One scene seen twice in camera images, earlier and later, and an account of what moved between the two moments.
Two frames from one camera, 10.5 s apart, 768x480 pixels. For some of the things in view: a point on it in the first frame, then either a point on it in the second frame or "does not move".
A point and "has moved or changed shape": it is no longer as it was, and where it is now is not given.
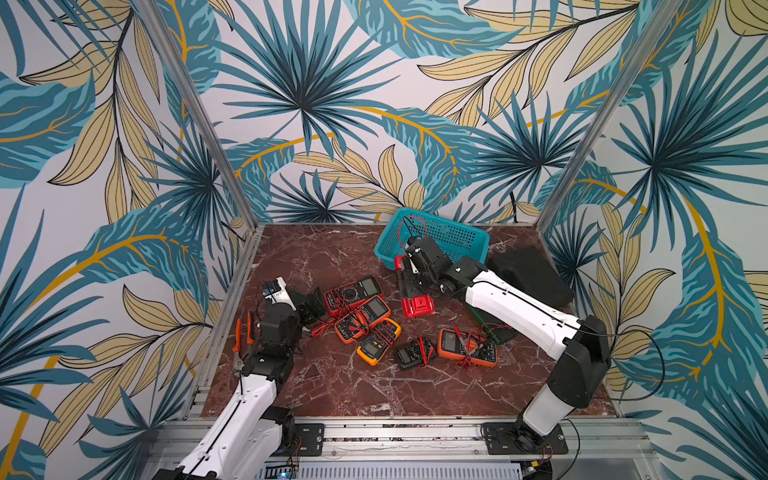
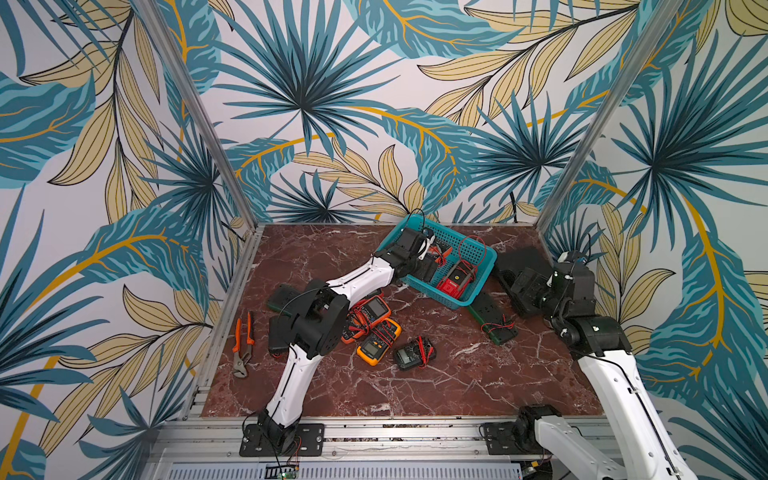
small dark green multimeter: (415, 353) does not move
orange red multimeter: (352, 326) does not move
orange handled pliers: (240, 352) does not move
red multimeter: (412, 307) has moved or changed shape
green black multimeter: (498, 332) does not move
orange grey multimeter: (457, 344) has moved or changed shape
